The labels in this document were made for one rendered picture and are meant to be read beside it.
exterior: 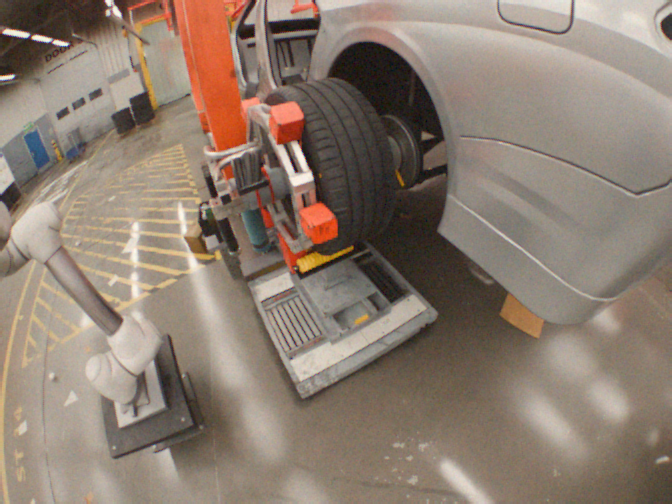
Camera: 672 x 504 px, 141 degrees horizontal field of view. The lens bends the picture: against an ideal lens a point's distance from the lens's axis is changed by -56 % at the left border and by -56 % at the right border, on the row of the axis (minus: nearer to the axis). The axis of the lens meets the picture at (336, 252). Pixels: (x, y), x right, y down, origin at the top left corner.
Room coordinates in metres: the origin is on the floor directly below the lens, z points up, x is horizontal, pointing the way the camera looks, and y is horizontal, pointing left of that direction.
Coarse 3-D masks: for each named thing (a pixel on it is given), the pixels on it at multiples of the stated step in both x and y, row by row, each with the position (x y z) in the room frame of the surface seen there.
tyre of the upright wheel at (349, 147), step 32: (288, 96) 0.83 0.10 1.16; (320, 96) 0.82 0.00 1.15; (352, 96) 0.85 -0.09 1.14; (320, 128) 0.71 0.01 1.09; (352, 128) 0.74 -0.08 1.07; (384, 128) 0.78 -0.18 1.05; (320, 160) 0.66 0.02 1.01; (352, 160) 0.68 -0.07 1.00; (384, 160) 0.71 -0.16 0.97; (352, 192) 0.64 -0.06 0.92; (384, 192) 0.70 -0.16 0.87; (352, 224) 0.64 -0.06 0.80; (384, 224) 0.72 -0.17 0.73
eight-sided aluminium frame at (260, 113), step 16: (256, 112) 0.86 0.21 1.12; (272, 144) 0.74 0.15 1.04; (288, 144) 0.75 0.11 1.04; (288, 160) 0.68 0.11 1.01; (304, 160) 0.69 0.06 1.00; (288, 176) 0.65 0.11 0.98; (304, 176) 0.65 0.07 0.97; (304, 192) 0.64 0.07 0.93; (272, 208) 0.99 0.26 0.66; (288, 224) 0.91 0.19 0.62; (288, 240) 0.81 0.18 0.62; (304, 240) 0.63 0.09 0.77
